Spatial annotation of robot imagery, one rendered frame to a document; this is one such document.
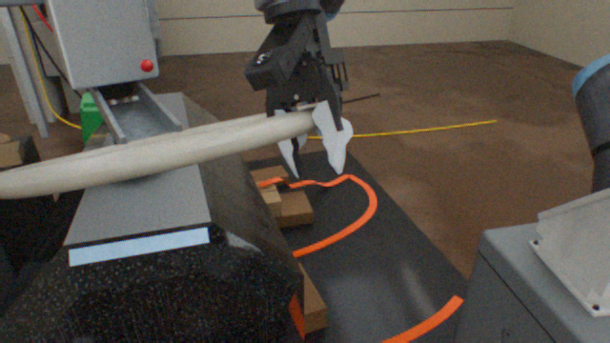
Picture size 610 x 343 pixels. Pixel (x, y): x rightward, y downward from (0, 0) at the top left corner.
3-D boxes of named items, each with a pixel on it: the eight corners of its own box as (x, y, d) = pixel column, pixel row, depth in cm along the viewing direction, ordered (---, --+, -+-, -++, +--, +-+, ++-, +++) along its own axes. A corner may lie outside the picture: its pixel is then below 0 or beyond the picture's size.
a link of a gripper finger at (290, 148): (317, 169, 60) (318, 103, 57) (295, 180, 55) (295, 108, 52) (298, 166, 61) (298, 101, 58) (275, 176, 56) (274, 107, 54)
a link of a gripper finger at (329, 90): (355, 125, 50) (327, 56, 50) (349, 127, 49) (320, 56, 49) (323, 138, 53) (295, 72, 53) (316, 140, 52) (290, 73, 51)
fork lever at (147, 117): (71, 82, 133) (67, 66, 130) (133, 72, 141) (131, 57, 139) (106, 165, 80) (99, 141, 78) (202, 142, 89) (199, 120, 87)
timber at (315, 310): (326, 327, 180) (327, 307, 175) (300, 335, 176) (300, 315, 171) (300, 281, 205) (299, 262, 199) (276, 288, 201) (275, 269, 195)
